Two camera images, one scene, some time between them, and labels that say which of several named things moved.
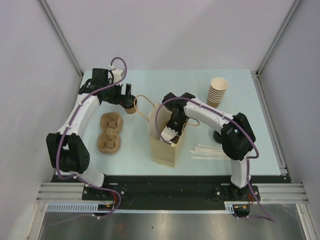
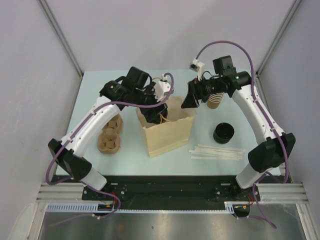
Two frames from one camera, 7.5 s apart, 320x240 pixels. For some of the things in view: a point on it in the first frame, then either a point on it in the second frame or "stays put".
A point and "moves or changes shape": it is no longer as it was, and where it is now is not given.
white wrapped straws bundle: [207, 151] stays put
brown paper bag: [162, 153] moves or changes shape
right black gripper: [169, 125] -> [190, 101]
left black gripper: [125, 99] -> [152, 115]
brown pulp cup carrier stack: [109, 141] stays put
